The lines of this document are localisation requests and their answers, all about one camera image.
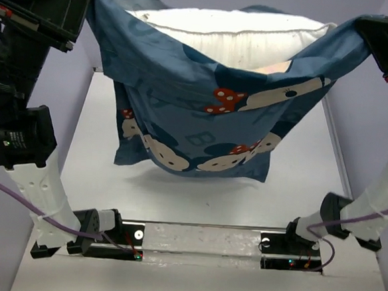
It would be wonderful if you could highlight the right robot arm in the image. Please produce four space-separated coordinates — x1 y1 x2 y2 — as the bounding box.
280 16 388 254

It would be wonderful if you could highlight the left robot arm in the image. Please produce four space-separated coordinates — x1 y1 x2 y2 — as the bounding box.
0 0 122 258

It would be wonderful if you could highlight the blue letter-print pillowcase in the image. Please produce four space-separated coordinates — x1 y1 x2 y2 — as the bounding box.
86 0 369 182

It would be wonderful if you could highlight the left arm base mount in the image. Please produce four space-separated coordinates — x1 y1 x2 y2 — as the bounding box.
83 221 146 262

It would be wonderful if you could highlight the white pillow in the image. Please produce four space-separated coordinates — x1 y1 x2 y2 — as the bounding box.
131 8 336 74

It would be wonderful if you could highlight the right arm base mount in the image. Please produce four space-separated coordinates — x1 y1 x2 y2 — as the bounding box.
258 232 322 273

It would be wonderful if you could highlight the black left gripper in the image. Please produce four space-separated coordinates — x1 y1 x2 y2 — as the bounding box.
0 0 88 118

